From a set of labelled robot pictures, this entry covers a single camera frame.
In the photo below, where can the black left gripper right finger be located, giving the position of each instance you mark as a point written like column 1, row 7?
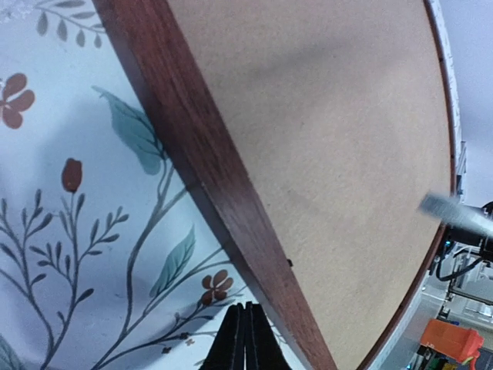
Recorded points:
column 261, row 348

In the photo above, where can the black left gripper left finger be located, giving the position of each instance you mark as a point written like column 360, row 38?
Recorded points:
column 228, row 349

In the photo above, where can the red-brown wooden picture frame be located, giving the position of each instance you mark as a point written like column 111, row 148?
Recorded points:
column 310, row 131

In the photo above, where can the yellow handled screwdriver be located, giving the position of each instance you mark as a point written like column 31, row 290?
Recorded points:
column 453, row 213

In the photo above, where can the orange red object background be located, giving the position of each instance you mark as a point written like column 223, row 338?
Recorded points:
column 458, row 343

